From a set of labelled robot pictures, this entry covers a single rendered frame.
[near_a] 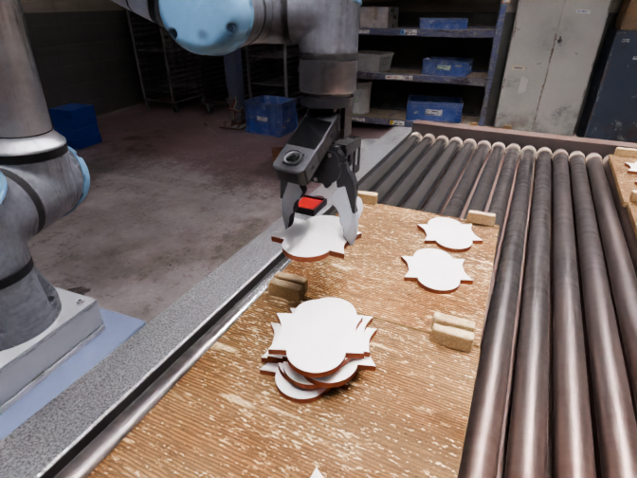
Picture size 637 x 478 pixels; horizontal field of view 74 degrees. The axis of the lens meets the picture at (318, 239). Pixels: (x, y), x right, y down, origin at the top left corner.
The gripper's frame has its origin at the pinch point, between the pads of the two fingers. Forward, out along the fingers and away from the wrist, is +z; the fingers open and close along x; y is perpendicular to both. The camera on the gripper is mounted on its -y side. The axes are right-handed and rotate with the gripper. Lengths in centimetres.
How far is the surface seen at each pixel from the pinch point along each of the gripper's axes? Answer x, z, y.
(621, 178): -52, 8, 86
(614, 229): -48, 11, 55
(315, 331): -5.9, 7.1, -12.3
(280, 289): 5.7, 10.6, -1.6
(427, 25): 87, -31, 445
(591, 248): -43, 12, 43
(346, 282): -2.4, 11.9, 7.5
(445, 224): -14.1, 9.4, 35.3
